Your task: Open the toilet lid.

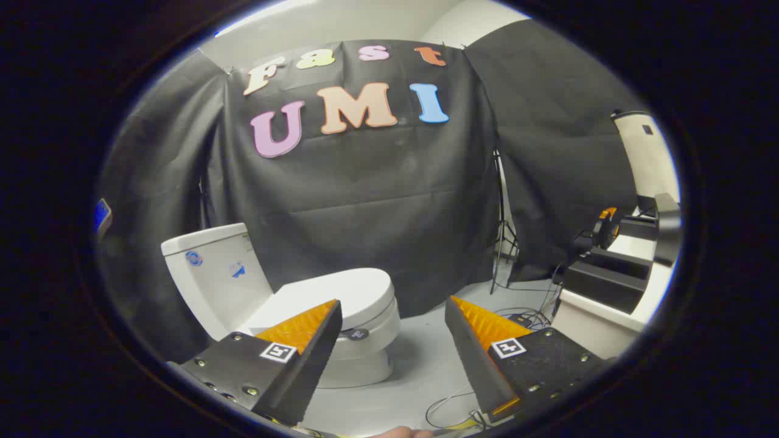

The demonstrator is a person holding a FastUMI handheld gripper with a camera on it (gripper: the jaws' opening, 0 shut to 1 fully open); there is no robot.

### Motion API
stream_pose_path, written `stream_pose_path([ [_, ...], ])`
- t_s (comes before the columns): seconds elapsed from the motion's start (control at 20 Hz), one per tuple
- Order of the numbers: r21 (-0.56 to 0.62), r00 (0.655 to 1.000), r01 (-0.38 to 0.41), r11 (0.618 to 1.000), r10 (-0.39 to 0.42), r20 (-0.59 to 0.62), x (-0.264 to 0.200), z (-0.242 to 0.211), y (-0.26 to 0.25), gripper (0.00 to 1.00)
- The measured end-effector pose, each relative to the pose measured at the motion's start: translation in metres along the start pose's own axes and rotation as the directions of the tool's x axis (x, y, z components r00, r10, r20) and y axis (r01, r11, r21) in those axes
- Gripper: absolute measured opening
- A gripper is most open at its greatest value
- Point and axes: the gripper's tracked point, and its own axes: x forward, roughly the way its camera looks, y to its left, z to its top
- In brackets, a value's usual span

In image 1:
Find tall white appliance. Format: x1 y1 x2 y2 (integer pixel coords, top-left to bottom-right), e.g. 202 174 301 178
610 109 680 203

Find white toilet with tank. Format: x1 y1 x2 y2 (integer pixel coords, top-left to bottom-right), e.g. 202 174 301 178
161 223 402 390

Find small black box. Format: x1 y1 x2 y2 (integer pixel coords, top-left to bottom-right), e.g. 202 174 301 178
618 216 661 242

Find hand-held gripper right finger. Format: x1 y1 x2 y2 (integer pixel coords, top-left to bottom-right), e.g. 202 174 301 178
444 295 612 423

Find white table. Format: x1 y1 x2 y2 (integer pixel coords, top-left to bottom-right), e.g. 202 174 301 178
551 201 676 360

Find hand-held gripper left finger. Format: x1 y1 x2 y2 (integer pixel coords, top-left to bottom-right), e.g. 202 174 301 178
167 298 343 426

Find black light stand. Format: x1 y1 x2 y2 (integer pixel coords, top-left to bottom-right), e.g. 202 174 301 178
490 149 521 296

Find white floor cable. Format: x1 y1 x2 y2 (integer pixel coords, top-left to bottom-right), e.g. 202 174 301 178
424 383 483 430

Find white toilet lid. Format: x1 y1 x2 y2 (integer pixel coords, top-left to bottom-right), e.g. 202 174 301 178
239 268 396 341

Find large black box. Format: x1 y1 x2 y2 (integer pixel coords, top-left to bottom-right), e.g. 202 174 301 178
563 246 653 314

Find orange and black device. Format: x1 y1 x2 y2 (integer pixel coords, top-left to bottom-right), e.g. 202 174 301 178
589 207 621 250

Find black backdrop cloth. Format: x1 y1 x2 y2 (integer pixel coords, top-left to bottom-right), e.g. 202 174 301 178
97 40 640 366

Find blue object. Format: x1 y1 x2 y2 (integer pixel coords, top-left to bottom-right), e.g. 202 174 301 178
94 198 113 239

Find dark grey curved object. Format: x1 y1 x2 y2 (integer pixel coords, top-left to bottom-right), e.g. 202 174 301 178
653 193 682 268

